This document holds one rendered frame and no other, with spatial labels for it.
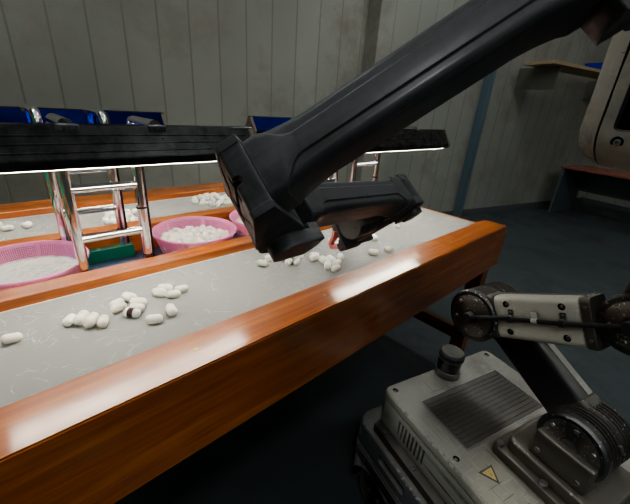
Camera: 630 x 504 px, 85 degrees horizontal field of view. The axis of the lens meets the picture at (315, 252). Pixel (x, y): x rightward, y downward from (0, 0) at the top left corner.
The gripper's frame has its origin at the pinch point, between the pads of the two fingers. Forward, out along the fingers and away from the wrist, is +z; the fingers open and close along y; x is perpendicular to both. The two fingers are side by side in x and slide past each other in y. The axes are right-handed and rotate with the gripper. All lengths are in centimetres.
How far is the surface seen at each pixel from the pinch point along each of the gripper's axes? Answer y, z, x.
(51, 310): 56, 26, -9
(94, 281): 47, 29, -13
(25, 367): 62, 14, 3
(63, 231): 48, 49, -35
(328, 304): 10.6, -2.5, 13.2
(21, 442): 64, -2, 13
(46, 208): 48, 80, -58
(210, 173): -70, 171, -116
